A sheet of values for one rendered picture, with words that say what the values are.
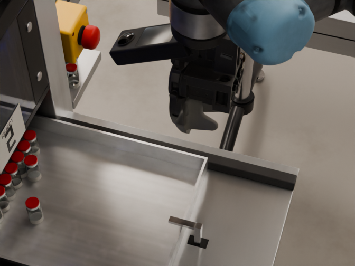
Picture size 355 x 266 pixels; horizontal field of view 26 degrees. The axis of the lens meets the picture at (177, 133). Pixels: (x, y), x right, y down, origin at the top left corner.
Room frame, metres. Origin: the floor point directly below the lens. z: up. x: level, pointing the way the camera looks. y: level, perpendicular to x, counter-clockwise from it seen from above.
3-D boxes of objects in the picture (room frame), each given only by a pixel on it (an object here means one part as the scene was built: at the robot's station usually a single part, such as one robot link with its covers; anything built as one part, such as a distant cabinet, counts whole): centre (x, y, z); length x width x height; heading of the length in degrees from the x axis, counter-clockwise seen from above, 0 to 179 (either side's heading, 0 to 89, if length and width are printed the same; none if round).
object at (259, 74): (1.54, -0.19, 0.07); 0.50 x 0.08 x 0.14; 162
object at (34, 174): (0.71, 0.23, 0.90); 0.02 x 0.02 x 0.05
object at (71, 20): (0.93, 0.19, 0.99); 0.08 x 0.07 x 0.07; 72
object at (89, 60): (0.95, 0.23, 0.87); 0.14 x 0.13 x 0.02; 72
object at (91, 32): (0.91, 0.15, 0.99); 0.04 x 0.04 x 0.04; 72
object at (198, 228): (0.59, -0.03, 0.90); 0.01 x 0.01 x 0.05; 72
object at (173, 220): (0.60, -0.01, 0.92); 0.04 x 0.01 x 0.01; 72
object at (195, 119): (0.66, -0.03, 1.09); 0.06 x 0.03 x 0.09; 72
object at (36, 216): (0.63, 0.21, 0.90); 0.02 x 0.02 x 0.04
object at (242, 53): (0.67, -0.03, 1.19); 0.09 x 0.08 x 0.12; 72
